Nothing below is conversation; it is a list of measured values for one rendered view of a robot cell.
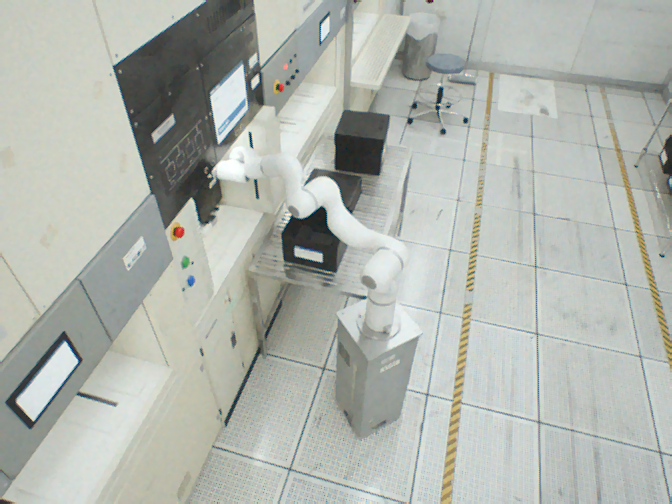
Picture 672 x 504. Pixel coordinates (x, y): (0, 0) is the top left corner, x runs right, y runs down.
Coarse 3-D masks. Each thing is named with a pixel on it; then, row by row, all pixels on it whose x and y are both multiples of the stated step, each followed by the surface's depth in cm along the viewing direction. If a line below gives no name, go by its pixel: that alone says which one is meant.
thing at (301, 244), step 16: (320, 208) 245; (288, 224) 234; (304, 224) 256; (320, 224) 253; (288, 240) 228; (304, 240) 225; (320, 240) 248; (336, 240) 248; (288, 256) 235; (304, 256) 232; (320, 256) 228; (336, 256) 226; (336, 272) 233
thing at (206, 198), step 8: (208, 184) 226; (216, 184) 234; (200, 192) 220; (208, 192) 227; (216, 192) 235; (200, 200) 221; (208, 200) 229; (216, 200) 237; (200, 208) 223; (208, 208) 231; (216, 208) 241; (200, 216) 225
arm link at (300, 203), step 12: (276, 156) 188; (288, 156) 186; (264, 168) 193; (276, 168) 188; (288, 168) 185; (300, 168) 186; (288, 180) 186; (300, 180) 184; (288, 192) 185; (300, 192) 183; (288, 204) 185; (300, 204) 182; (312, 204) 185; (300, 216) 185
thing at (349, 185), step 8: (312, 176) 272; (320, 176) 272; (328, 176) 272; (336, 176) 272; (344, 176) 272; (352, 176) 272; (360, 176) 272; (344, 184) 267; (352, 184) 267; (360, 184) 271; (344, 192) 262; (352, 192) 262; (360, 192) 277; (344, 200) 257; (352, 200) 259; (352, 208) 264
